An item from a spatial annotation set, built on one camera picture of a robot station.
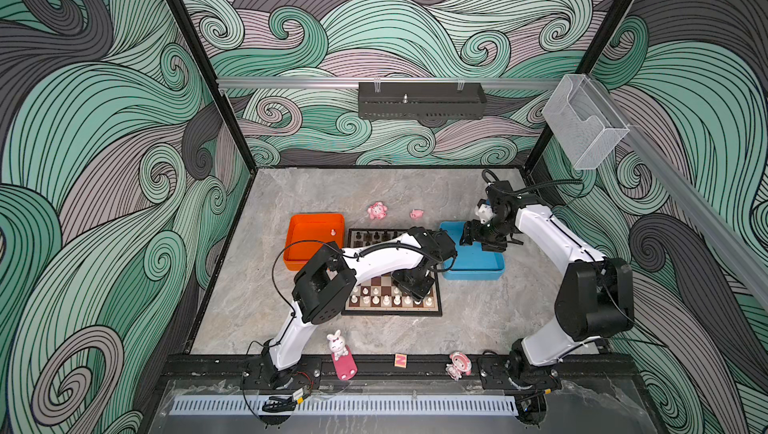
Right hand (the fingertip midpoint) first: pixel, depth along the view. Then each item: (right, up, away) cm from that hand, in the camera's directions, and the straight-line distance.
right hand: (472, 243), depth 87 cm
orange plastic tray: (-53, +1, +14) cm, 55 cm away
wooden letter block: (-23, -28, -12) cm, 38 cm away
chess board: (-27, -14, -3) cm, 31 cm away
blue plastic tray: (+1, -7, +5) cm, 9 cm away
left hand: (-18, -13, -4) cm, 23 cm away
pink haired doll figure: (-8, -27, -15) cm, 32 cm away
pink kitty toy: (-28, +9, +16) cm, 34 cm away
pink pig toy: (-15, +7, +17) cm, 23 cm away
